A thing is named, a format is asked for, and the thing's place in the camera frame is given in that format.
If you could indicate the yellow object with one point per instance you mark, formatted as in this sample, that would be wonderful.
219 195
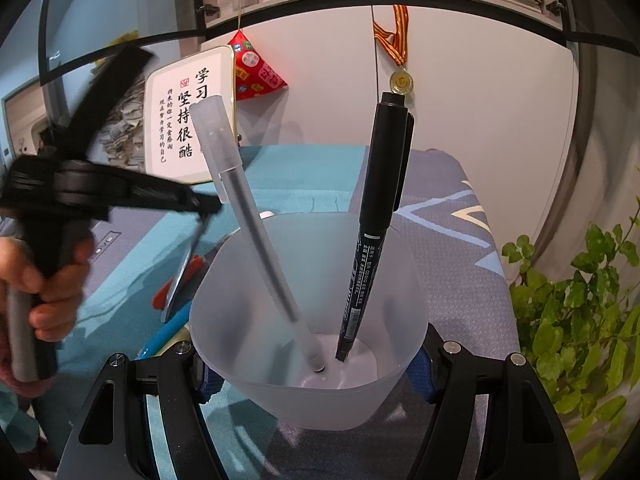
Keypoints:
122 38

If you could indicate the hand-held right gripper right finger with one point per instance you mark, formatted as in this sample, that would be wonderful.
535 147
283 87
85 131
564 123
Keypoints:
420 375

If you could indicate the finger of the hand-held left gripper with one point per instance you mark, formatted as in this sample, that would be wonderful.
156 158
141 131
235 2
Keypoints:
160 195
110 90

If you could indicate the teal desk mat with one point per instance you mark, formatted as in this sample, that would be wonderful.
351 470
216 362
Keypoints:
300 175

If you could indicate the red pen with clear cap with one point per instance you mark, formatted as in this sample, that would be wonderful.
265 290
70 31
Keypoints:
198 262

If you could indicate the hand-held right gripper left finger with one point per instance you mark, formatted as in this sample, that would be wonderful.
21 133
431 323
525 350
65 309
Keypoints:
212 385

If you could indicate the grey utility knife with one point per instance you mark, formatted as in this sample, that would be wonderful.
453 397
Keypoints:
180 280

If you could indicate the green leafy plant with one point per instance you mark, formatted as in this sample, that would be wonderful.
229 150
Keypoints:
575 320

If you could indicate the gold medal with striped ribbon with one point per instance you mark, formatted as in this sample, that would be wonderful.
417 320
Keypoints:
401 82

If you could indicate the white calligraphy sign board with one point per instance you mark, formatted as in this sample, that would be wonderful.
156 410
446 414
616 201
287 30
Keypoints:
185 110

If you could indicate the red pyramid hanging ornament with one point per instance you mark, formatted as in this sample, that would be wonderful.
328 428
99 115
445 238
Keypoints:
255 75

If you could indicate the person's left hand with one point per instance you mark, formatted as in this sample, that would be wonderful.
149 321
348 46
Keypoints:
65 300

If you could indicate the translucent plastic pen cup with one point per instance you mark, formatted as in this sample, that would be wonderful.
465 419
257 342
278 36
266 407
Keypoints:
325 410

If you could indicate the black marker pen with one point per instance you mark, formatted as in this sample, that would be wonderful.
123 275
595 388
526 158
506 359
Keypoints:
385 160

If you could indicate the stack of newspapers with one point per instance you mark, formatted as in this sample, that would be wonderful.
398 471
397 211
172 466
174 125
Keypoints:
120 135

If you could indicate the blue pen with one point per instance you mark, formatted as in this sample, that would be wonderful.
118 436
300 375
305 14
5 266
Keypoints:
165 335

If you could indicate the frosted translucent pen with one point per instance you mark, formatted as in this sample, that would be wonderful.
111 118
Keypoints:
220 135

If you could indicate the grey wall cabinet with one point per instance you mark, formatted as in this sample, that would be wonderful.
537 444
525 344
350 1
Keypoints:
325 85

